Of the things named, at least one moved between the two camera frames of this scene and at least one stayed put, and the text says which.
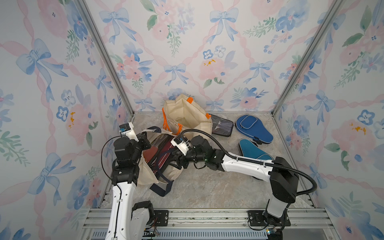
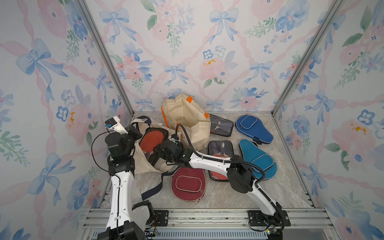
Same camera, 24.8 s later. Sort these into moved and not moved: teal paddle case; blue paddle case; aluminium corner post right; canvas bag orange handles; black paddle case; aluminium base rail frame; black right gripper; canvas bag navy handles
Moved: canvas bag navy handles; black right gripper
Not moved: teal paddle case; aluminium corner post right; aluminium base rail frame; canvas bag orange handles; blue paddle case; black paddle case
